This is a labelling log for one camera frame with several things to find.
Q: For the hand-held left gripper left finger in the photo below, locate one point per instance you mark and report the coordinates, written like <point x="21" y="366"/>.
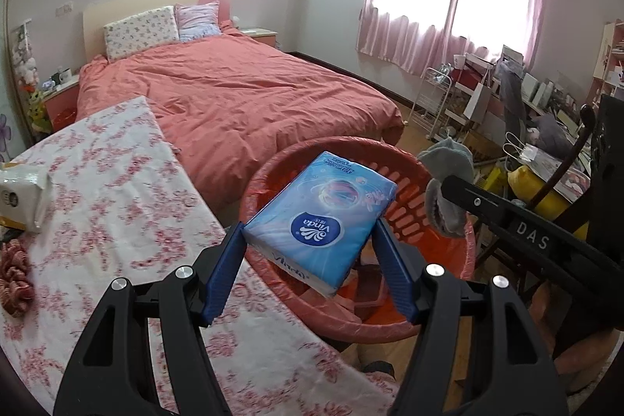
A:
<point x="224" y="274"/>

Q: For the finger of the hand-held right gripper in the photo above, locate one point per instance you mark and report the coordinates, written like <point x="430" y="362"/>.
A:
<point x="507" y="221"/>

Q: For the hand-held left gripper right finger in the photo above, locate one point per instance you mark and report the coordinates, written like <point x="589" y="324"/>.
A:
<point x="397" y="274"/>

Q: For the red plastic laundry basket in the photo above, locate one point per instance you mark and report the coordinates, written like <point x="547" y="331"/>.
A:
<point x="408" y="196"/>

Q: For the grey sock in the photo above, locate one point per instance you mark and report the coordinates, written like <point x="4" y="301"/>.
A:
<point x="446" y="162"/>

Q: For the blue tissue pack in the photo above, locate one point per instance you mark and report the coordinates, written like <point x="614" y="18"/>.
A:
<point x="321" y="211"/>

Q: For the yellow bag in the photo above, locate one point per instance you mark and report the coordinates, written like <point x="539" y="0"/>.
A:
<point x="524" y="182"/>

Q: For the dark wooden chair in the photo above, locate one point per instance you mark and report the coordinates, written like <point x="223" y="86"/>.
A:
<point x="568" y="162"/>

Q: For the grey office chair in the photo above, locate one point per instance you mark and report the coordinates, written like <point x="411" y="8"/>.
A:
<point x="512" y="104"/>

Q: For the cluttered desk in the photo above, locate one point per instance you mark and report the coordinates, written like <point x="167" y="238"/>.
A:
<point x="546" y="99"/>

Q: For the floral tablecloth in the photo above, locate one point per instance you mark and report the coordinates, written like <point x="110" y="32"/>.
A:
<point x="122" y="201"/>

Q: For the white rolling rack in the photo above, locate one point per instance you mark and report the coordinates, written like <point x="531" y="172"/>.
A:
<point x="434" y="104"/>

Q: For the pink bookshelf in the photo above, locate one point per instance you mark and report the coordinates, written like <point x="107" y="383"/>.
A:
<point x="609" y="60"/>

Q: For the bed with salmon duvet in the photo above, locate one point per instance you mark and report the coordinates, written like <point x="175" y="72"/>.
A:
<point x="243" y="104"/>

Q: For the red scrunchie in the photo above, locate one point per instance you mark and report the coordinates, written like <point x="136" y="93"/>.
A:
<point x="14" y="279"/>

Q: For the white soft tissue pack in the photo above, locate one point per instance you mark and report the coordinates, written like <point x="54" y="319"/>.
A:
<point x="22" y="196"/>

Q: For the pink nightstand with cups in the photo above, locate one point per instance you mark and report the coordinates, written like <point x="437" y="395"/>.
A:
<point x="61" y="101"/>

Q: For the pink topped nightstand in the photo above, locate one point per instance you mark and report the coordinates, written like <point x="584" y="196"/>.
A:
<point x="261" y="37"/>

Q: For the pink striped pillow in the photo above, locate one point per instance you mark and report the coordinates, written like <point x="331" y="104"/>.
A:
<point x="197" y="21"/>

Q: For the floral pillow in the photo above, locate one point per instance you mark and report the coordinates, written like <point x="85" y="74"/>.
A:
<point x="141" y="33"/>

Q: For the wardrobe sliding door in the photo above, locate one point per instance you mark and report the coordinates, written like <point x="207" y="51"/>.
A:
<point x="6" y="123"/>

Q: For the hanging plush toys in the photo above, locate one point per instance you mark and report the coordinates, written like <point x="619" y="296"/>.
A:
<point x="27" y="70"/>

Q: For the beige and pink headboard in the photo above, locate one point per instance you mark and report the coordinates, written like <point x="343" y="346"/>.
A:
<point x="126" y="4"/>

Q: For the wall outlet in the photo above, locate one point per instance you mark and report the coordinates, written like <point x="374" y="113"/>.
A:
<point x="64" y="8"/>

